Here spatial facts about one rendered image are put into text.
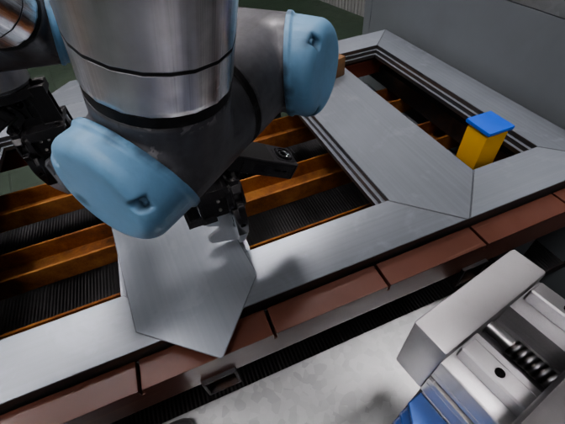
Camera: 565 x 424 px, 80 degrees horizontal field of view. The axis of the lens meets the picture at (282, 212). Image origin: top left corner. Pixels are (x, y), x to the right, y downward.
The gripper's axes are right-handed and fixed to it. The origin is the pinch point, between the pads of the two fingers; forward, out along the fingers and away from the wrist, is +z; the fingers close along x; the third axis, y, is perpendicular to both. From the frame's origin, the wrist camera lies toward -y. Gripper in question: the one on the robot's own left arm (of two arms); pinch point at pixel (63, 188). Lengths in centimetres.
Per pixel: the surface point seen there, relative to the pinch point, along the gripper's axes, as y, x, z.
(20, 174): -74, 149, 85
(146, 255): 12.8, -22.1, 1.0
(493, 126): 79, -23, -3
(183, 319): 16.3, -35.3, 1.0
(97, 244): -1.4, 0.4, 17.3
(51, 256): -11.3, 1.4, 17.3
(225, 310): 21.9, -36.5, 1.0
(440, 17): 99, 18, -7
